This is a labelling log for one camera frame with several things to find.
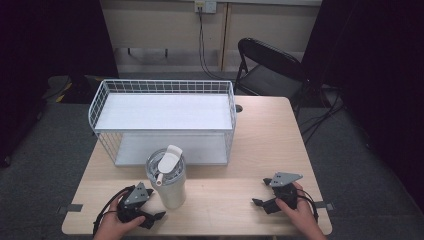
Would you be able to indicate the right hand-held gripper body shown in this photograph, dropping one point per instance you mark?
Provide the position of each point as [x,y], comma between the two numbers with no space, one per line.
[285,193]

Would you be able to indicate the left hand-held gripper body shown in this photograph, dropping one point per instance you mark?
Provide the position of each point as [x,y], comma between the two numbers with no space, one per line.
[136,196]

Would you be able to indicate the white tumbler cup with lid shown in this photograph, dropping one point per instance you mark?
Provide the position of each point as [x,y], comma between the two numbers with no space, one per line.
[171,195]

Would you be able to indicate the person's right hand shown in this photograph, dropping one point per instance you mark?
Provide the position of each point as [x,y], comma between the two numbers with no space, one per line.
[301,216]

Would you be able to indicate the person's left hand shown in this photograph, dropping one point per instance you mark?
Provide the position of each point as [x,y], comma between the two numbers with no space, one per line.
[110,226]

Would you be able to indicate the grey tape strip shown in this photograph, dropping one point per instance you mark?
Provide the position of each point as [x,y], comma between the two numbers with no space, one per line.
[70,208]
[326,205]

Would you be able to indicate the black folding chair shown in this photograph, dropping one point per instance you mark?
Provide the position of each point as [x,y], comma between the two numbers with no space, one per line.
[266,78]

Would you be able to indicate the grey stand base yellow stripes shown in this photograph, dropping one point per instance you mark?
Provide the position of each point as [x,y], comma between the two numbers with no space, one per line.
[60,88]

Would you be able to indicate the black curtain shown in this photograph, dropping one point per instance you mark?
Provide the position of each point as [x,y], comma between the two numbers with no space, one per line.
[376,66]

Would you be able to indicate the white wall socket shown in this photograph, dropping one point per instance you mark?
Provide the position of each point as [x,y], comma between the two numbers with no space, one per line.
[205,6]

